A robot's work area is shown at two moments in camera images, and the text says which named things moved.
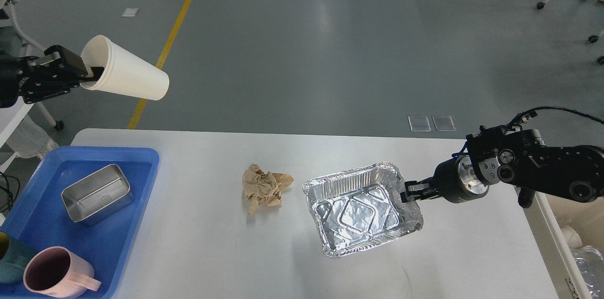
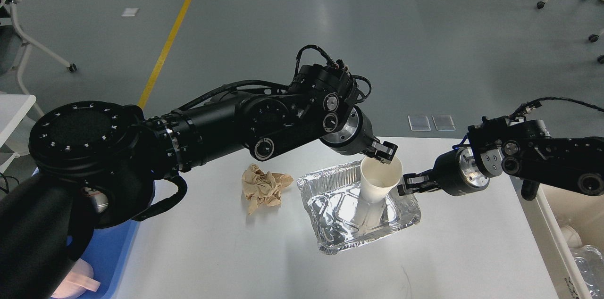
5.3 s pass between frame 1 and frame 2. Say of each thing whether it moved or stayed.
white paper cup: moved
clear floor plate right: stayed
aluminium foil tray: stayed
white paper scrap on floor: stayed
